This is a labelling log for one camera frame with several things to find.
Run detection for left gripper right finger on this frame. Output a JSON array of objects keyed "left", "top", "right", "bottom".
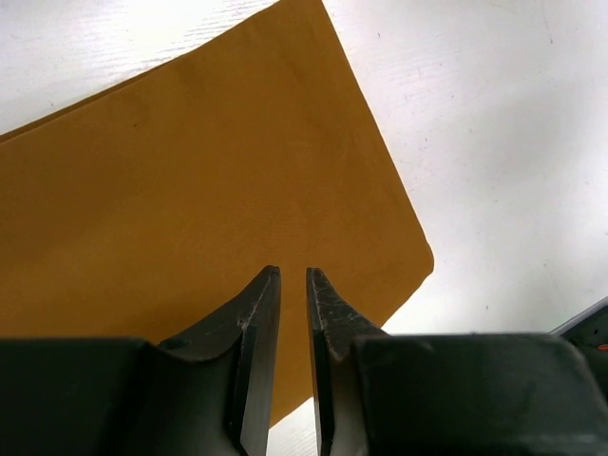
[{"left": 307, "top": 268, "right": 607, "bottom": 455}]

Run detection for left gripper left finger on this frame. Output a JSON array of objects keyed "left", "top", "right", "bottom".
[{"left": 1, "top": 266, "right": 281, "bottom": 455}]

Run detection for brown trousers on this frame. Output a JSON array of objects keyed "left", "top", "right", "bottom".
[{"left": 1, "top": 1, "right": 434, "bottom": 421}]

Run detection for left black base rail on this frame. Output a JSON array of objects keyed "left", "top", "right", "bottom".
[{"left": 550, "top": 297, "right": 607, "bottom": 354}]

